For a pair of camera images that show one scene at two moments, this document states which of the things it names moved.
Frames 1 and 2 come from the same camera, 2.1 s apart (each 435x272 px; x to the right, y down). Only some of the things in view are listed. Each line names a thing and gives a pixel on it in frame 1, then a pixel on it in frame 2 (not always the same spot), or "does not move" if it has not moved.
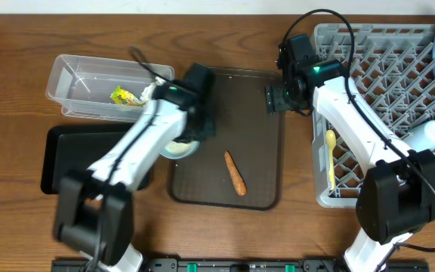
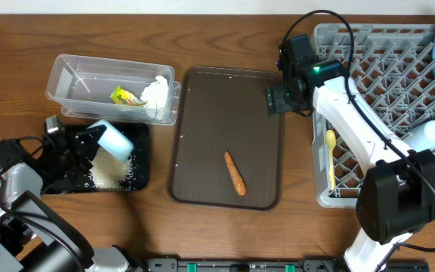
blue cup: x=427 y=136 does not move
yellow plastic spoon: x=331 y=138 does not move
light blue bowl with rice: x=177 y=150 to x=113 y=142
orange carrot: x=239 y=183 does not move
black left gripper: x=208 y=131 to x=67 y=151
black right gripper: x=274 y=100 does not move
